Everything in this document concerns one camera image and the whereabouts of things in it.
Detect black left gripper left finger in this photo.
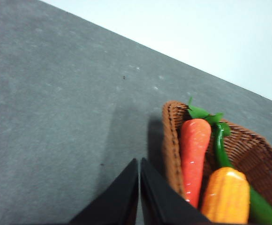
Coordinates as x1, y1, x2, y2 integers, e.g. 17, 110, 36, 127
69, 158, 139, 225

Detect brown wicker basket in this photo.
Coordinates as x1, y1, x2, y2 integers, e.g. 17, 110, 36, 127
162, 101, 272, 203

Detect yellow plastic corn cob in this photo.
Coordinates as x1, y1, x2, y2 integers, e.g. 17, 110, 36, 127
201, 167, 250, 224

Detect orange plastic carrot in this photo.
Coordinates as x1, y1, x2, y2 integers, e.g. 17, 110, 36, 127
181, 98, 222, 208

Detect green plastic chili pepper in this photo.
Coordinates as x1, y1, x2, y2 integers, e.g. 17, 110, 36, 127
214, 122, 272, 225

